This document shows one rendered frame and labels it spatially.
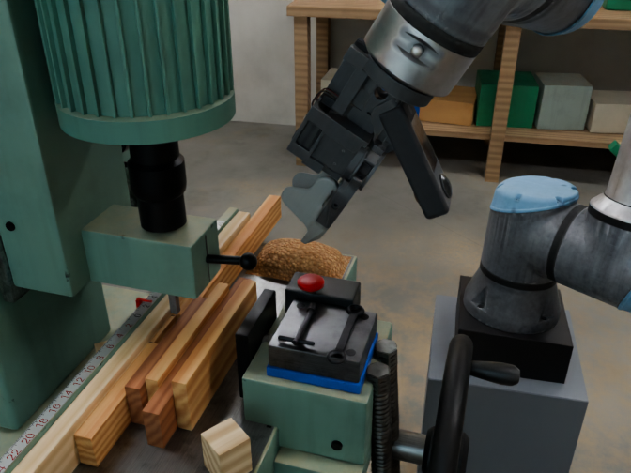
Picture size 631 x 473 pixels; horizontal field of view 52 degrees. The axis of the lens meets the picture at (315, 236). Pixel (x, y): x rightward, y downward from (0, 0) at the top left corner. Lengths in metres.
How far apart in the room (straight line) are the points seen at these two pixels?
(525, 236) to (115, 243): 0.75
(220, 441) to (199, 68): 0.35
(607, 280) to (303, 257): 0.53
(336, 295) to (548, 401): 0.71
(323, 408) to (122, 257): 0.28
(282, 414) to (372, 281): 1.91
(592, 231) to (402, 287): 1.46
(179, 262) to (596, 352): 1.88
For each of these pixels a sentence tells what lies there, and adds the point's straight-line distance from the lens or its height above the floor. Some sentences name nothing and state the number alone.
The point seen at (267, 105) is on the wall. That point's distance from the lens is 4.21.
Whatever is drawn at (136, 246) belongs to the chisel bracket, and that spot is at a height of 1.06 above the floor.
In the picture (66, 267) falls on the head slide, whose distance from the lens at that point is 0.76.
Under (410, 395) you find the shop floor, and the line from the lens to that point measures 2.09.
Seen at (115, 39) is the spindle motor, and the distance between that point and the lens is 0.59.
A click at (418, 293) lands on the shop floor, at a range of 2.53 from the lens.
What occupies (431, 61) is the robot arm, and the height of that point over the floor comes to 1.28.
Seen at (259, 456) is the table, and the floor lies 0.90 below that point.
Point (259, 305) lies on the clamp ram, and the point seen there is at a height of 0.99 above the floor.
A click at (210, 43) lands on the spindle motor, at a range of 0.63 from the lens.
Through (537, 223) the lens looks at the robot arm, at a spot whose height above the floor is 0.87.
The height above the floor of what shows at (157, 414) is 0.95.
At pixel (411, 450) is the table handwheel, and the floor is 0.82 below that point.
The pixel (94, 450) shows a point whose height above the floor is 0.92.
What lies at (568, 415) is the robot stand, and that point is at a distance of 1.37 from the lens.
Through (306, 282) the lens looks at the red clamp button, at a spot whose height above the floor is 1.02.
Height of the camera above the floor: 1.42
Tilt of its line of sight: 29 degrees down
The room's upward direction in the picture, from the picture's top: straight up
